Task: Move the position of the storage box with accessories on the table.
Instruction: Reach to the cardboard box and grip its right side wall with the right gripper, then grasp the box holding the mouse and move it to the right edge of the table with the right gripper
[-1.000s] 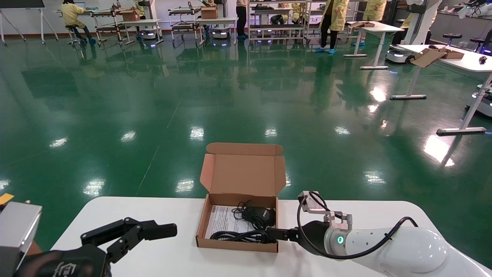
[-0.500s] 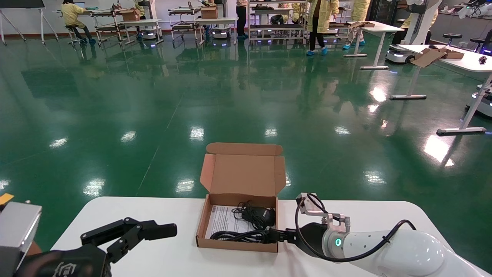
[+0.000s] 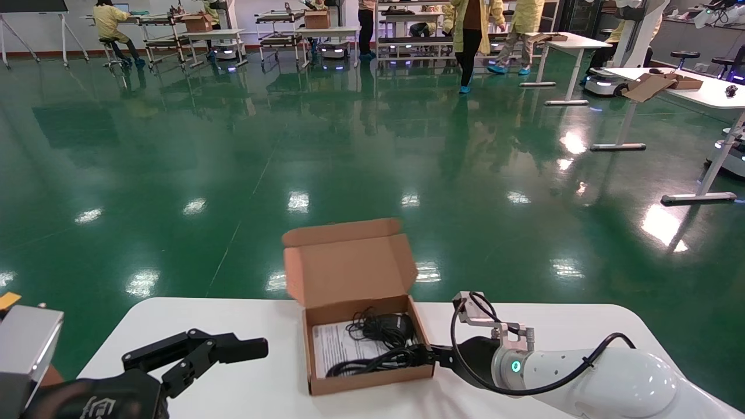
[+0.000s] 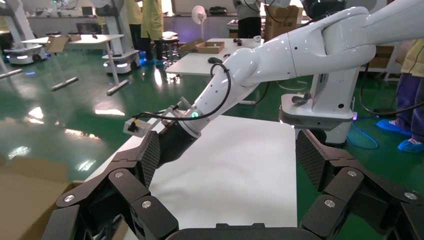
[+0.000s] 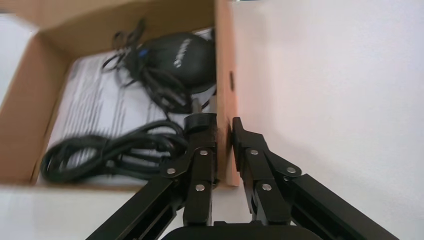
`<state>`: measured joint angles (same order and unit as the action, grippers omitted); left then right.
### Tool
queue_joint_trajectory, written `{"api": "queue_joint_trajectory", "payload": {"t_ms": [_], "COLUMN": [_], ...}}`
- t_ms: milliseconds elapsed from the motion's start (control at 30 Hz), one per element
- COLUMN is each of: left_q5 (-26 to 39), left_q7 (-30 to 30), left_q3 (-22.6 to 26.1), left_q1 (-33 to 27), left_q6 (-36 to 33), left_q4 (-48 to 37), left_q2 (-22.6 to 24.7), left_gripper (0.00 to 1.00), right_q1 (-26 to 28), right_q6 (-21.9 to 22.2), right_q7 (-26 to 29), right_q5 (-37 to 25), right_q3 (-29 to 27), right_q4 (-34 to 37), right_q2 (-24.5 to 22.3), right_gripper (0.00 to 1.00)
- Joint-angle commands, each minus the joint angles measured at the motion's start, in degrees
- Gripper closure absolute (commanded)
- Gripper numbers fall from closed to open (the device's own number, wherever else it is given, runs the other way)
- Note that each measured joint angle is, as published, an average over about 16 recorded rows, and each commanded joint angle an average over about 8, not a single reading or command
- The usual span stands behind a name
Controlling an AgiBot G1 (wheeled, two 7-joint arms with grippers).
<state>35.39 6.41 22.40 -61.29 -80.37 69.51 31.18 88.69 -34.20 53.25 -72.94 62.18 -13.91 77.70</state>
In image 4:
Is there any grey back counter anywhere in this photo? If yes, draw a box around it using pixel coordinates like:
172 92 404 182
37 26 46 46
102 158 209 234
26 6 104 37

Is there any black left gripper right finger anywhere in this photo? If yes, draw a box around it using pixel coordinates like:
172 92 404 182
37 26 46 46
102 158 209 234
295 129 424 240

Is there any blue floor cable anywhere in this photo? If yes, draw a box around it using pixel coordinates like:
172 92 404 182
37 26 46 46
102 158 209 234
346 114 379 151

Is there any white table with T legs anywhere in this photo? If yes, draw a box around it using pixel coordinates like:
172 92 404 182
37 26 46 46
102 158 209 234
21 33 131 97

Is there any white shelf with cartons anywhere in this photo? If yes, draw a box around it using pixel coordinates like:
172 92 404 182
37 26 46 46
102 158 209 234
365 41 415 83

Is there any white table foot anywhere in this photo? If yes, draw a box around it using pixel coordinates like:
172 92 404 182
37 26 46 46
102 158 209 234
0 56 24 80

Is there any white standing fan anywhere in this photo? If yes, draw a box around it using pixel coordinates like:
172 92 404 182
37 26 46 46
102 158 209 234
191 4 208 41

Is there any dark round stool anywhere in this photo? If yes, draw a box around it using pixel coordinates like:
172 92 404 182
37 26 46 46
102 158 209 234
160 31 182 67

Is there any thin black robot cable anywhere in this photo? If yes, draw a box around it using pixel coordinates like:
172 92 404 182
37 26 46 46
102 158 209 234
245 82 271 108

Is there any person in short yellow coat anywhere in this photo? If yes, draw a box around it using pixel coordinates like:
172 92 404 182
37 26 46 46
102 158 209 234
375 39 424 154

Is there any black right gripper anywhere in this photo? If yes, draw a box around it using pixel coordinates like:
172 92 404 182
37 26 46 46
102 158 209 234
158 121 199 169

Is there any large brown cardboard carton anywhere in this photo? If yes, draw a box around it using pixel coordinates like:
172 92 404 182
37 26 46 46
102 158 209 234
263 4 302 42

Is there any brown cardboard storage box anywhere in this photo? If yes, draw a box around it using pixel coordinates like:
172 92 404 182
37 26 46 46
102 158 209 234
0 155 130 240

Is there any person in long yellow coat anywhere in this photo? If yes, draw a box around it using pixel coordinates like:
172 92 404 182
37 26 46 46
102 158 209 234
140 0 166 66

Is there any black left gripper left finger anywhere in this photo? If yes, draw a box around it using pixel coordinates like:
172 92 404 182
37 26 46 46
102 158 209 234
41 130 180 240

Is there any black chair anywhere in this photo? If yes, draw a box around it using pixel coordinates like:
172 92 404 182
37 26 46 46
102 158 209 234
75 21 103 36

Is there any flat open cardboard box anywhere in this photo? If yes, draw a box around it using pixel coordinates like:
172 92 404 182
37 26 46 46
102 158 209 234
178 38 226 55

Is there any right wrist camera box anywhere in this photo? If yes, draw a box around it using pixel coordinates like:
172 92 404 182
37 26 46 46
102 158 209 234
123 96 193 138

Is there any white robot torso and base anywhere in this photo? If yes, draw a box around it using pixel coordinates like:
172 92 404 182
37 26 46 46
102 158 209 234
279 64 362 147

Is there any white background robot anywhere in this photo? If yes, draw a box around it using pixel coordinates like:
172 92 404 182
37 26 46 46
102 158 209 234
0 0 48 66
90 0 142 75

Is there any white desk with accessories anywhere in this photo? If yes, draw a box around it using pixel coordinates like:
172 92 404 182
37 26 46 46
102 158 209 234
164 37 266 108

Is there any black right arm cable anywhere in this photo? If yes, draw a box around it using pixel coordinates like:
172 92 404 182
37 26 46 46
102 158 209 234
131 62 232 128

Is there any person in grey top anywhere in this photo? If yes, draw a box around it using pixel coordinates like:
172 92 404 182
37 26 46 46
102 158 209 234
232 0 263 40

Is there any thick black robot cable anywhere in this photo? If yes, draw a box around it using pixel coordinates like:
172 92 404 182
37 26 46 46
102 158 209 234
359 62 424 117

